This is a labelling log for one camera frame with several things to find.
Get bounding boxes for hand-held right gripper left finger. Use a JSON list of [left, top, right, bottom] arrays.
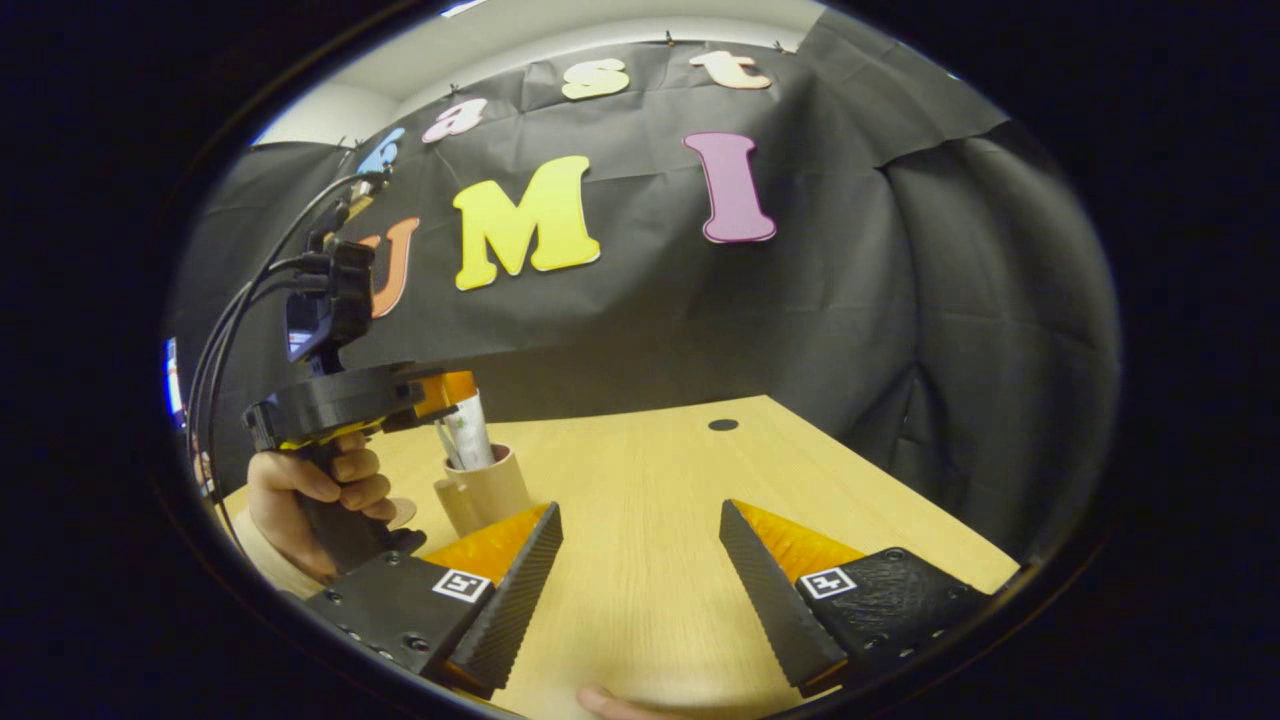
[[300, 502, 564, 699]]

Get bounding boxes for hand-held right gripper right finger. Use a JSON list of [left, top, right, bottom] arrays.
[[718, 499, 991, 698]]

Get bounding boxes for white toothpaste tube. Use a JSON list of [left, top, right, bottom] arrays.
[[445, 390, 496, 471]]

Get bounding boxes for beige cup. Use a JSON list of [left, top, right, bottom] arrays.
[[433, 443, 533, 538]]

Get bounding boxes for wooden desktop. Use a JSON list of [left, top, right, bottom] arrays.
[[215, 395, 1021, 720]]

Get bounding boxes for blue lit screen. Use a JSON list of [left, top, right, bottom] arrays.
[[165, 338, 187, 426]]

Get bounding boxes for black backdrop cloth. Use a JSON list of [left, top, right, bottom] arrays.
[[170, 10, 1121, 561]]

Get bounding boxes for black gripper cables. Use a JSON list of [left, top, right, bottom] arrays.
[[185, 170, 391, 501]]

